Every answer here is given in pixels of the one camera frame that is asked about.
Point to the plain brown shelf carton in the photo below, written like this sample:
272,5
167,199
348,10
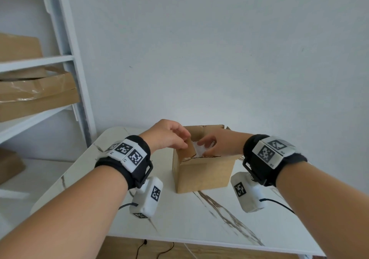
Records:
18,48

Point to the clear bubble wrap sheet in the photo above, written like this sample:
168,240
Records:
201,150

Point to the black wristband, marker tiles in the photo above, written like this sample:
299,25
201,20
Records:
268,155
126,155

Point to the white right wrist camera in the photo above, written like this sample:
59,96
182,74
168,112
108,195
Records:
248,194

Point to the black right wristband, marker tiles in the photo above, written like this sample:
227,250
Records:
268,155

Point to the person's right forearm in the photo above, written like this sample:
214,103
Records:
325,209

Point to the person's right hand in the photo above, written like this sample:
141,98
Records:
223,143

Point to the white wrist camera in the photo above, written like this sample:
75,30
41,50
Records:
147,198
248,194

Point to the taped brown shelf carton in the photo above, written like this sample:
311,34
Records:
37,100

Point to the black left wristband, marker tiles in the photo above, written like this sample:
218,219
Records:
126,155

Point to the white metal shelf unit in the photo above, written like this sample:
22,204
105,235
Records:
77,80

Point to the brown cardboard box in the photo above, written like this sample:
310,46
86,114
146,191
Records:
201,172

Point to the small brown shelf carton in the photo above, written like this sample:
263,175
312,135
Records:
10,165

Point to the person's left hand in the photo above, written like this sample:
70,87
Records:
167,136

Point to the person's left forearm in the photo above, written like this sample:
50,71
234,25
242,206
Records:
66,218

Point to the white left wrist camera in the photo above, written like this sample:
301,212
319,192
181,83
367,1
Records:
147,198

